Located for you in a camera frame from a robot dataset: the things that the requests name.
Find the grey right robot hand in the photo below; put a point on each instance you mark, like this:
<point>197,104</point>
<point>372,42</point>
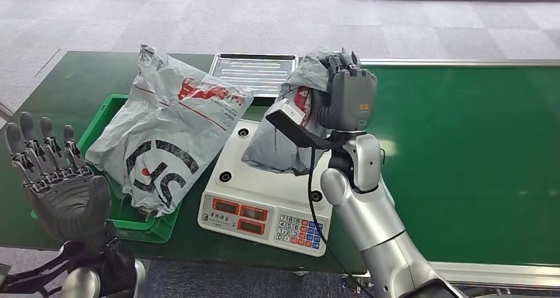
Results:
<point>352,99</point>

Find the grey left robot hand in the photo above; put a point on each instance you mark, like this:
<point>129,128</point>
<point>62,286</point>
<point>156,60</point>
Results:
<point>70,208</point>

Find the small grey package red print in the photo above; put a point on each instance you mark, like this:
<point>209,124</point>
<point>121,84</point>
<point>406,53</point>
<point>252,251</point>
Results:
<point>280,147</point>

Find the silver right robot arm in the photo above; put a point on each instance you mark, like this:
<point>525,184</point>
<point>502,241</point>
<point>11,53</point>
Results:
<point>372,217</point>

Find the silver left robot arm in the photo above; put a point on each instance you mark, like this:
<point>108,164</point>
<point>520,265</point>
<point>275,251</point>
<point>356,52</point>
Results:
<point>83,280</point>

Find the large grey package black logo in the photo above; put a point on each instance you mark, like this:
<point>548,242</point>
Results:
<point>166,134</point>

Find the green plastic bin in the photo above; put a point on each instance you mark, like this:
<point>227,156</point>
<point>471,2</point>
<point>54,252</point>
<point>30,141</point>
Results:
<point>144,228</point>

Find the silver metal tray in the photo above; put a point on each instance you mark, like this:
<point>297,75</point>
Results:
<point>249,70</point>

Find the white electronic scale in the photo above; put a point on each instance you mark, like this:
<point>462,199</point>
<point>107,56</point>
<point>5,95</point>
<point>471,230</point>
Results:
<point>249,195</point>

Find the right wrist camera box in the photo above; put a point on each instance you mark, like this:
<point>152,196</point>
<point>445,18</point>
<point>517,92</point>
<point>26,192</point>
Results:
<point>293,118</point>

